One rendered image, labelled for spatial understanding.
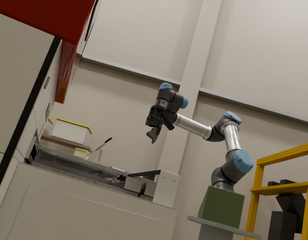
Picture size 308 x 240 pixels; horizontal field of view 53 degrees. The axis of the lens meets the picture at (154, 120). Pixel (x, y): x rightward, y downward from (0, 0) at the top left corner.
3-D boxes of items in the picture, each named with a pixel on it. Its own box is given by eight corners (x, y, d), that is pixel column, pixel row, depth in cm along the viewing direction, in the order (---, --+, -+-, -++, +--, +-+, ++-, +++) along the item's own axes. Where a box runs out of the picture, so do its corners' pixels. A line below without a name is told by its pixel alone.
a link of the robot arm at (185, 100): (178, 108, 195) (163, 102, 191) (188, 95, 190) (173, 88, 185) (180, 115, 189) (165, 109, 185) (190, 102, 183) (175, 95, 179)
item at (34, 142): (23, 157, 124) (32, 135, 126) (28, 164, 164) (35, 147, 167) (28, 158, 124) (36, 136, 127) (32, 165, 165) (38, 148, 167)
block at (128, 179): (125, 182, 143) (127, 175, 144) (123, 182, 146) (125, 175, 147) (140, 186, 145) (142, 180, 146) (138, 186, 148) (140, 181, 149)
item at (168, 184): (152, 202, 126) (161, 169, 130) (121, 197, 177) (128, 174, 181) (172, 208, 129) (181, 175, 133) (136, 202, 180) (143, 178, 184)
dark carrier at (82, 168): (40, 151, 132) (40, 150, 132) (40, 158, 164) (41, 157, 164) (116, 175, 141) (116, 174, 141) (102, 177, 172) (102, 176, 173)
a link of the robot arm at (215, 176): (224, 201, 170) (223, 185, 181) (240, 186, 163) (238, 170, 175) (206, 190, 168) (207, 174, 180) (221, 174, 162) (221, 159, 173)
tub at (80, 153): (71, 157, 187) (75, 147, 189) (76, 160, 194) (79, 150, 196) (83, 160, 186) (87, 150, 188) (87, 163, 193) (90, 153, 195)
